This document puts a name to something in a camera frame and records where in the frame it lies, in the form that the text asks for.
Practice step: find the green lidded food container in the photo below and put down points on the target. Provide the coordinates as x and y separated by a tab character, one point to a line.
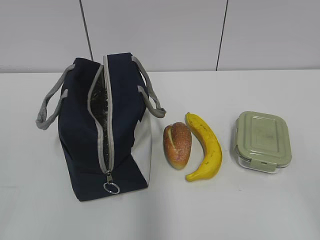
262	142

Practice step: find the yellow banana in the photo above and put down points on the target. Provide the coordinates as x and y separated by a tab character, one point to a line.
212	151

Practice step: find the navy blue lunch bag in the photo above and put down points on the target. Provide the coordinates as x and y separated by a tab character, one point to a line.
104	113

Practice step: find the brown bread roll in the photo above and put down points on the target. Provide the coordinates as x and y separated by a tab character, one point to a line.
177	143

